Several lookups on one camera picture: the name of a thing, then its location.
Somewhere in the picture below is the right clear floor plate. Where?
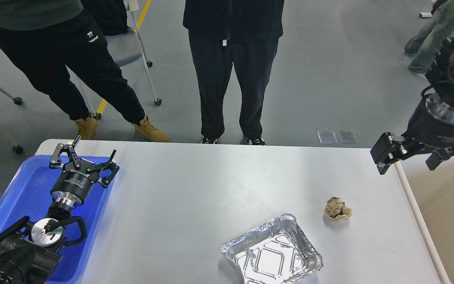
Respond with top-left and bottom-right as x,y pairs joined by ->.
338,131 -> 358,144

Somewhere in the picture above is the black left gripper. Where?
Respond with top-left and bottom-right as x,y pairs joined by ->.
49,135 -> 120,207

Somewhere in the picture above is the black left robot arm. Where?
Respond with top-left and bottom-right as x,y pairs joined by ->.
0,136 -> 120,284

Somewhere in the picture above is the crumpled brown paper ball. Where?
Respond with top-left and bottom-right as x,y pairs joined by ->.
324,196 -> 352,222

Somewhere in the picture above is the person in black clothes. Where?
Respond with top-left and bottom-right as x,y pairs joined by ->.
182,0 -> 285,146

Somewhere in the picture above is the left clear floor plate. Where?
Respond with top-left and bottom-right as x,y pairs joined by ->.
317,131 -> 338,144

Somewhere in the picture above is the aluminium foil tray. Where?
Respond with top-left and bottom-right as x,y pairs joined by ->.
220,213 -> 323,284

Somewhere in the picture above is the beige plastic bin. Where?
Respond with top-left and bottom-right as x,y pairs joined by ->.
394,155 -> 454,284

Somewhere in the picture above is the clear floor plate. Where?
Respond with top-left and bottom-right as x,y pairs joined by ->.
338,131 -> 358,144
317,131 -> 338,144

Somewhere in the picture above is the person in green trousers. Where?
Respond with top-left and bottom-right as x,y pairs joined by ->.
404,0 -> 454,76

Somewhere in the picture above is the grey folding chair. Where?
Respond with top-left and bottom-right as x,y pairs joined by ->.
66,0 -> 163,120

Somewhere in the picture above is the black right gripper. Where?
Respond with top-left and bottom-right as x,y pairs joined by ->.
370,93 -> 454,175

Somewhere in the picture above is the person in tan boots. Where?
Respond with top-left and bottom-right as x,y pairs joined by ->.
0,0 -> 170,142

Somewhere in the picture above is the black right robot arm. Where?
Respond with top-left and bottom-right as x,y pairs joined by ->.
370,38 -> 454,175

